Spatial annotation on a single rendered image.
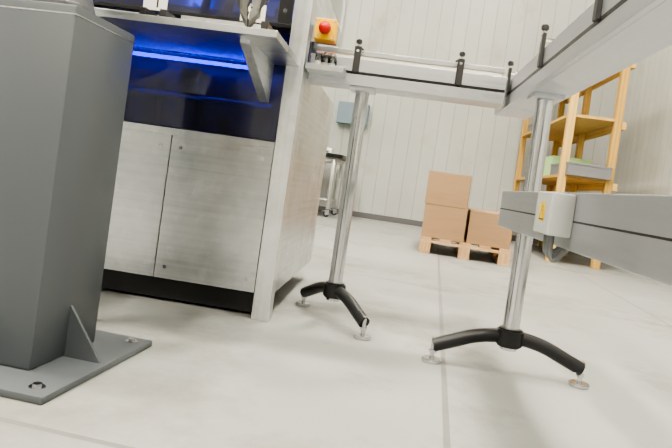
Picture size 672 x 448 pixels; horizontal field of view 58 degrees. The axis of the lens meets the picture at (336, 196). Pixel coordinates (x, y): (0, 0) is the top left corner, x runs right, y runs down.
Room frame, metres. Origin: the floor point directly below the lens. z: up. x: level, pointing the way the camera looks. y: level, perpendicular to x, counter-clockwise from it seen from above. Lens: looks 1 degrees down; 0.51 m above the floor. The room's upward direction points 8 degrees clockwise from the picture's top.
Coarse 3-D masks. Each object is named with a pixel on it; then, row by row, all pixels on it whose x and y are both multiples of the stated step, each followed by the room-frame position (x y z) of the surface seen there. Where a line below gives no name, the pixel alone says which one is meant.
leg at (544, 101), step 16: (528, 96) 1.85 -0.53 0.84; (544, 96) 1.77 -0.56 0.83; (560, 96) 1.77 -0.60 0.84; (544, 112) 1.79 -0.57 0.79; (544, 128) 1.79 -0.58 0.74; (544, 144) 1.79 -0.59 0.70; (528, 160) 1.81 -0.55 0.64; (544, 160) 1.80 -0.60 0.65; (528, 176) 1.80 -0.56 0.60; (528, 240) 1.79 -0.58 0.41; (528, 256) 1.80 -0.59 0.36; (512, 272) 1.81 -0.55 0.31; (512, 288) 1.80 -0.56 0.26; (512, 304) 1.79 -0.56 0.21; (512, 320) 1.79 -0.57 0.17
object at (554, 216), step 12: (540, 192) 1.34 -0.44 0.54; (552, 192) 1.24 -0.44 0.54; (540, 204) 1.32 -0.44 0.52; (552, 204) 1.24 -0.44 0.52; (564, 204) 1.23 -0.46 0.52; (540, 216) 1.30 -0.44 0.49; (552, 216) 1.24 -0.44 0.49; (564, 216) 1.23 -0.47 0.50; (540, 228) 1.29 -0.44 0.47; (552, 228) 1.24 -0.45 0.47; (564, 228) 1.23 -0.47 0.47
